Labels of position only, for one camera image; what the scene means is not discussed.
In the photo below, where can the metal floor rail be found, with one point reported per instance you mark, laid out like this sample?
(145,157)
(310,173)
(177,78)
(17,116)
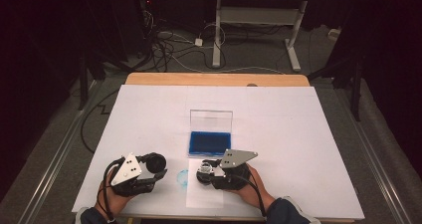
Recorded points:
(56,157)
(375,157)

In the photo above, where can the white table cover board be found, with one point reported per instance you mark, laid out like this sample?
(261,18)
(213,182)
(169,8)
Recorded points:
(149,117)

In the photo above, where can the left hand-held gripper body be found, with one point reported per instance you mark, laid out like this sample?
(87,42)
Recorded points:
(127,172)

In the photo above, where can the white power adapter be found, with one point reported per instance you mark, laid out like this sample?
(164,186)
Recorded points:
(198,42)

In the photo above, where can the dark equipment with red light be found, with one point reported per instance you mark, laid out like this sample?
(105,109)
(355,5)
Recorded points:
(146,25)

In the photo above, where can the white paper sheet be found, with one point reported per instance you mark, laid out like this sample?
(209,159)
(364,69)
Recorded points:
(204,198)

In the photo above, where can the wooden table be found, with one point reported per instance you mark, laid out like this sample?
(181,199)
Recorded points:
(199,79)

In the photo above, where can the person's left hand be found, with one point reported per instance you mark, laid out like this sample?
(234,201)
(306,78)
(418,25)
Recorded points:
(107,200)

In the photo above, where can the blue ink pad clear case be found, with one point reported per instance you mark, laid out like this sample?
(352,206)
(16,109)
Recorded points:
(210,143)

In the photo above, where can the white metal frame desk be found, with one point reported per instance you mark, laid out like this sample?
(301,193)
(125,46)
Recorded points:
(258,15)

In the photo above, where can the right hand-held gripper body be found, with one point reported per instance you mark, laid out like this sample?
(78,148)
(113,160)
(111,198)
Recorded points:
(234,157)

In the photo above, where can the black metal stand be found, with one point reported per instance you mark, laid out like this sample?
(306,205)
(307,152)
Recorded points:
(83,81)
(356,84)

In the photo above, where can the stamp with clear knob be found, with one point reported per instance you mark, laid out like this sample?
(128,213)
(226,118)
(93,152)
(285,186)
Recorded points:
(205,171)

